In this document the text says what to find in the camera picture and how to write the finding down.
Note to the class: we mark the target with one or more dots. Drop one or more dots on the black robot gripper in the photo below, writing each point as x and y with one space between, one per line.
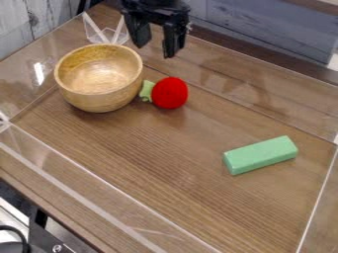
168 13

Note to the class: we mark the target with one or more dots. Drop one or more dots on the green rectangular block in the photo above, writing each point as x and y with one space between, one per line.
258 155

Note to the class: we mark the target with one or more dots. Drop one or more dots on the light wooden bowl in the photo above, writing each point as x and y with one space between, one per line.
100 77

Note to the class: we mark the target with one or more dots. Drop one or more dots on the red knitted strawberry toy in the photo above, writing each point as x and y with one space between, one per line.
168 93

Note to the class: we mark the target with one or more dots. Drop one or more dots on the clear acrylic corner bracket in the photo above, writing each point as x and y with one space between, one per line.
108 35

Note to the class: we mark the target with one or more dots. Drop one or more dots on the black table frame bracket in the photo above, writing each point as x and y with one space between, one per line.
43 241

